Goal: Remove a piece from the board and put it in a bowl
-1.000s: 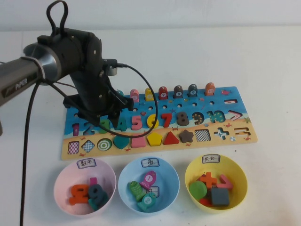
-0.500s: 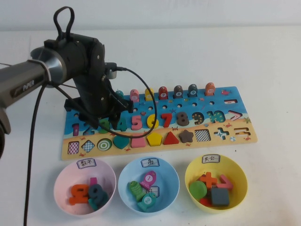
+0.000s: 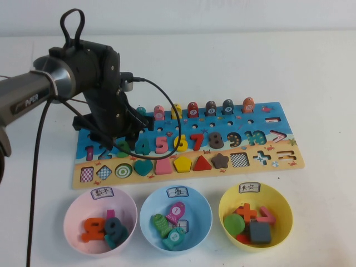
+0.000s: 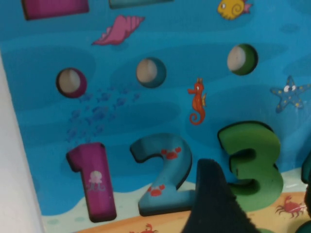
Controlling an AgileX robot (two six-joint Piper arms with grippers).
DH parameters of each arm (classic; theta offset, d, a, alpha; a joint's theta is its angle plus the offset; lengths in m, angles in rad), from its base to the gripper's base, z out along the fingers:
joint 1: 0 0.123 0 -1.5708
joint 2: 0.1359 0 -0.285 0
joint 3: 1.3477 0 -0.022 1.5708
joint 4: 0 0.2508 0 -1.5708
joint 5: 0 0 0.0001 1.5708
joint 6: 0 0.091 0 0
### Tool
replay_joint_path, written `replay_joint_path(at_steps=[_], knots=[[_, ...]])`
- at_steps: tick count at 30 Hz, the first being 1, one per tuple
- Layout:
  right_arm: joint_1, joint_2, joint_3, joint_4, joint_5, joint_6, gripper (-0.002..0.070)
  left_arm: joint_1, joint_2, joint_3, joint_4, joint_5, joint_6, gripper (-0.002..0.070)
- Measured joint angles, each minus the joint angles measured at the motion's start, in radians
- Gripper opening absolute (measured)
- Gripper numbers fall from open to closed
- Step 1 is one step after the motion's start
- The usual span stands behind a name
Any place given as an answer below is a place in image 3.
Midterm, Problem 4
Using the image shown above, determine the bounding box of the teal number four piece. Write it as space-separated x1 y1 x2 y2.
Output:
135 137 150 156

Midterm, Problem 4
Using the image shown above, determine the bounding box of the red fish piece seven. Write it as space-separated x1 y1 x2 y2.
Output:
187 101 199 118

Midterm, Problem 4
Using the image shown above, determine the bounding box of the green number three piece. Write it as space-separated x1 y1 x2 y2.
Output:
116 139 132 158

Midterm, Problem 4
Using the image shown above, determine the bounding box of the yellow pentagon piece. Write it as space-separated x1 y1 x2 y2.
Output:
174 156 194 174

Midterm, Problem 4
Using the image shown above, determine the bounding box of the black cable loop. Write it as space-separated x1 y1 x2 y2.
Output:
60 8 86 45

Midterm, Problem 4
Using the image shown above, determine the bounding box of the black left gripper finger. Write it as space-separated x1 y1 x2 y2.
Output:
130 111 155 140
72 113 112 140

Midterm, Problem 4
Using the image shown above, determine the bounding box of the pink plastic bowl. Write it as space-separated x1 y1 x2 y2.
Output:
63 187 139 255

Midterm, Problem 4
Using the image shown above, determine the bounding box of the yellow plastic bowl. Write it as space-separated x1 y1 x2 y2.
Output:
218 182 294 253

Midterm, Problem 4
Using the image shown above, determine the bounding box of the yellow number six piece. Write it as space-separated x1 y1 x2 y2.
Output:
172 135 187 153

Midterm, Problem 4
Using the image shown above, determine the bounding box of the dark grey fish piece nine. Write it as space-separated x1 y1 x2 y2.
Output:
222 98 235 115

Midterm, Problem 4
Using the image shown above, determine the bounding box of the pink greater-than sign piece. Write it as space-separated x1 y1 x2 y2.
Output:
255 205 276 225

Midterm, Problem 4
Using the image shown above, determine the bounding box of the brown number eight piece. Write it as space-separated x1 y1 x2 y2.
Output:
209 132 225 149

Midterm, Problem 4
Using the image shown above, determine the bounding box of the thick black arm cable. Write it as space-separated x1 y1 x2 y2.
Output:
26 96 56 267

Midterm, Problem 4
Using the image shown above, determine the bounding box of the orange fish piece ten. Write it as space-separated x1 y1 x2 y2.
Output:
242 97 255 113

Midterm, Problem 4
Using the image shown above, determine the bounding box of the green round disc piece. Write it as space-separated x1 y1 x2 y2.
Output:
223 213 246 238

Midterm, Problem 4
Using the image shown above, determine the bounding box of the red flat piece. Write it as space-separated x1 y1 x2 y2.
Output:
235 233 253 245

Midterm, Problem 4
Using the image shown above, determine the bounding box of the orange plus sign piece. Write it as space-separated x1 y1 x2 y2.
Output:
233 202 257 224

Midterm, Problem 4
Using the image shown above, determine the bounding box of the grey square block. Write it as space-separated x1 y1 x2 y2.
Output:
249 221 272 245

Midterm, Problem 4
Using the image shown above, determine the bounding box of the pink fish piece five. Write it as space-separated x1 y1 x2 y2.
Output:
153 105 165 121

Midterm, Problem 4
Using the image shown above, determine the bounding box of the orange number two piece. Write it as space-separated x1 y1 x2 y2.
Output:
81 217 107 243

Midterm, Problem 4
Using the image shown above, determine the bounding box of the red number seven piece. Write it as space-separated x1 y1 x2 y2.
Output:
190 133 205 151

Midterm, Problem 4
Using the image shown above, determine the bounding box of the thin black camera cable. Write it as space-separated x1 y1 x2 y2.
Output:
55 76 183 157

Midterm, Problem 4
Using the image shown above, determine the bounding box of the green striped fish piece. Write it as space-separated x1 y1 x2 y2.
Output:
151 213 171 239

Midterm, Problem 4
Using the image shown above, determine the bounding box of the white label on yellow bowl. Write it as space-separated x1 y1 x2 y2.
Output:
239 182 261 194

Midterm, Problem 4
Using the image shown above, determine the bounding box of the colourful wooden puzzle board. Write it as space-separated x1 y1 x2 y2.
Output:
71 101 306 190

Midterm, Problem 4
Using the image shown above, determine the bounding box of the teal heart piece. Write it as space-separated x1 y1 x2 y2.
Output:
133 159 154 177

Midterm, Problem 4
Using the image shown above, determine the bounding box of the pink trapezoid piece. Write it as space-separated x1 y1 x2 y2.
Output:
154 158 174 176

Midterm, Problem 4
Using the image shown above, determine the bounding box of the brown star piece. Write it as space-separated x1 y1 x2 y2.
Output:
211 152 230 170

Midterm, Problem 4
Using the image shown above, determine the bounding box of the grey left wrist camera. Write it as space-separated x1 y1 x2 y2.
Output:
119 71 135 93

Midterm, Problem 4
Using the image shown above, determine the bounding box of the pink number five piece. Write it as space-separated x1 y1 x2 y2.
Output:
155 136 168 155

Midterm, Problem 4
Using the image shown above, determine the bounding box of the red triangle piece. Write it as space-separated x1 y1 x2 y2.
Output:
192 155 213 172

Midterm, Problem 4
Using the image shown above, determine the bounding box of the blue plastic bowl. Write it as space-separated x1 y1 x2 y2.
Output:
139 186 213 252

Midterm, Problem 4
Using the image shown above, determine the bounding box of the yellow fish piece six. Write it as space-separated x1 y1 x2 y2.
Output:
171 103 183 120

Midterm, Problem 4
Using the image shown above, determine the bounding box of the dark teal number nine piece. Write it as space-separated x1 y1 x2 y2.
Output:
103 216 129 245

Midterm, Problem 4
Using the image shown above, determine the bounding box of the magenta fish piece one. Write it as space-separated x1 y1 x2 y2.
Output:
165 202 186 226

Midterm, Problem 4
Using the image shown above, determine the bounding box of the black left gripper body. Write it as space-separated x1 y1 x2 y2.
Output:
83 83 140 140

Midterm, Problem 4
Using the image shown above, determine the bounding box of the teal fish piece two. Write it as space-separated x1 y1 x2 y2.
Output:
162 227 186 250

